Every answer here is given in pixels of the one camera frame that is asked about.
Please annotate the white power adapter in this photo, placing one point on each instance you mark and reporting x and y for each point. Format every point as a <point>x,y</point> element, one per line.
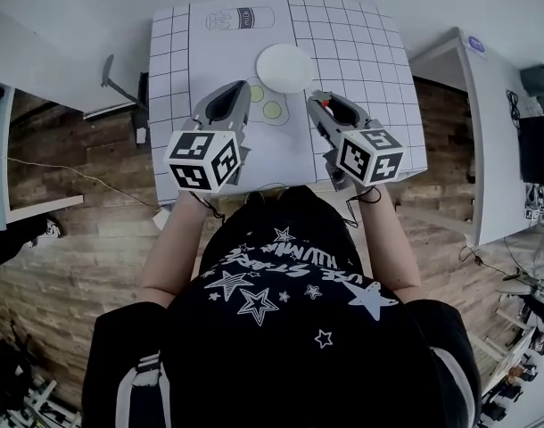
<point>160,221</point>

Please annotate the person's left forearm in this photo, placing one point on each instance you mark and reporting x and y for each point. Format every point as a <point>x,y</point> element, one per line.
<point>174,257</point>

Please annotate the small round flat disc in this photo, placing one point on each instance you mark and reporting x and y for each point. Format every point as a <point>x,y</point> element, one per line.
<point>477,44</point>

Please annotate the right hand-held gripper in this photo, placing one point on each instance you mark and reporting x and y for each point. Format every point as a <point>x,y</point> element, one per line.
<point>370,156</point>

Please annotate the person's black star-print shirt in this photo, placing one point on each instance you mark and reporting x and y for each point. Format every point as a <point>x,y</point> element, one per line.
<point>276,364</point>

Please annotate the black metal stand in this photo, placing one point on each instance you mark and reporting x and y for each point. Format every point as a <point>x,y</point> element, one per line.
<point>120,91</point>

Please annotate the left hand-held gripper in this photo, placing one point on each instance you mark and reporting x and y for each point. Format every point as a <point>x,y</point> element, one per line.
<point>196,158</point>

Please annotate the white checked tablecloth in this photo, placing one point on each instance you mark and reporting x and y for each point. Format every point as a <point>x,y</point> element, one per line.
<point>365,60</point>

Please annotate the person's right forearm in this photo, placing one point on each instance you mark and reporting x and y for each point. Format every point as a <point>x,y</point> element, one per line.
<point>388,248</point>

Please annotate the white round plate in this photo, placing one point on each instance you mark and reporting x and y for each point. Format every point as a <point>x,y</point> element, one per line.
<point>283,67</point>

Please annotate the black box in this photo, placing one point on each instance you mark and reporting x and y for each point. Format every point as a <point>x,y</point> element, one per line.
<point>537,80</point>

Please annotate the printed marker cards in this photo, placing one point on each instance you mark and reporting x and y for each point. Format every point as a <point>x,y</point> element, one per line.
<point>533,214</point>

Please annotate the black monitor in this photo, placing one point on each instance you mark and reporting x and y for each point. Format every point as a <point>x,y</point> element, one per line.
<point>539,150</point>

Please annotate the white desk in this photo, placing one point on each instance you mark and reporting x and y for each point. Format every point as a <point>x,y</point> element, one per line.
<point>490,150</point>
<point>0,127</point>

